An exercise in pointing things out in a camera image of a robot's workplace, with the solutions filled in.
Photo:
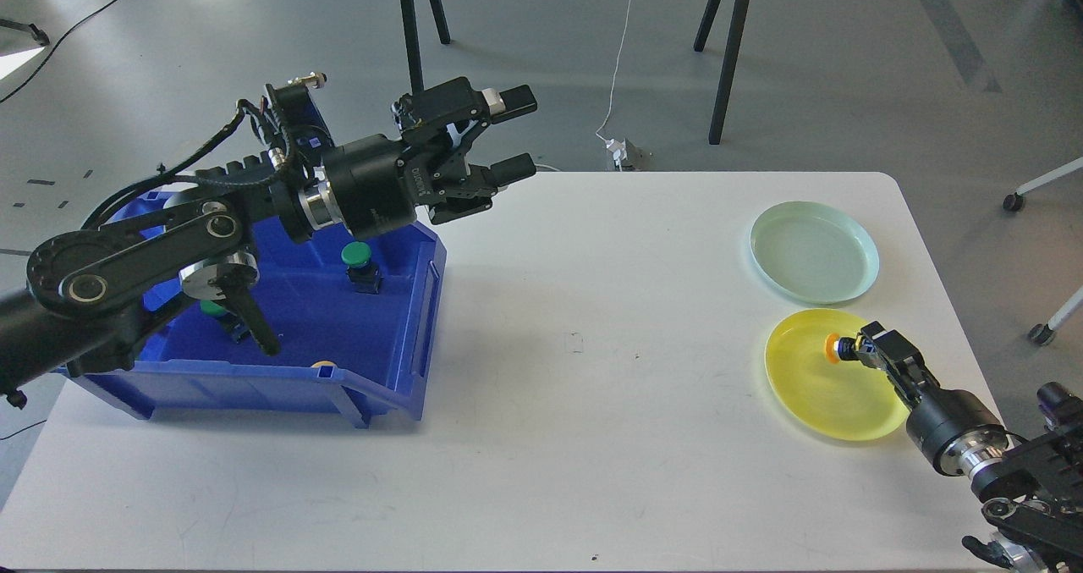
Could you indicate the yellow plate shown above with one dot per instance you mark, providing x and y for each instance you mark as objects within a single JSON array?
[{"x": 841, "y": 400}]

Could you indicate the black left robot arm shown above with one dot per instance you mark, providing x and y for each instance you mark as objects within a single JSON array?
[{"x": 93, "y": 296}]

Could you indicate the white power adapter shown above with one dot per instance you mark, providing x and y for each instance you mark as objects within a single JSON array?
[{"x": 625, "y": 156}]

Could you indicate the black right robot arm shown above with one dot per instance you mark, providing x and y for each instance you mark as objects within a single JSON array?
[{"x": 1030, "y": 490}]

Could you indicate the light green plate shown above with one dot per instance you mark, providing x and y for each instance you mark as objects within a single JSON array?
[{"x": 813, "y": 253}]

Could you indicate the yellow push button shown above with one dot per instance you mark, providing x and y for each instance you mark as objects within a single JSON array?
[{"x": 838, "y": 348}]

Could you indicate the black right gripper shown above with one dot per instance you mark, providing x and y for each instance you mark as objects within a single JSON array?
[{"x": 955, "y": 432}]

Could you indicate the green push button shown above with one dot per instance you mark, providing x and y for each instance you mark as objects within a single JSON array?
[
  {"x": 229, "y": 322},
  {"x": 362, "y": 270}
]

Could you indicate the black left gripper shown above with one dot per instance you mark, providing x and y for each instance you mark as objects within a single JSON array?
[{"x": 373, "y": 186}]

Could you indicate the right black stand legs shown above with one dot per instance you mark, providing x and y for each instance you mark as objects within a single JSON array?
[{"x": 735, "y": 34}]

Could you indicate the blue plastic bin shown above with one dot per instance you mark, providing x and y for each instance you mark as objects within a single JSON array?
[{"x": 380, "y": 343}]

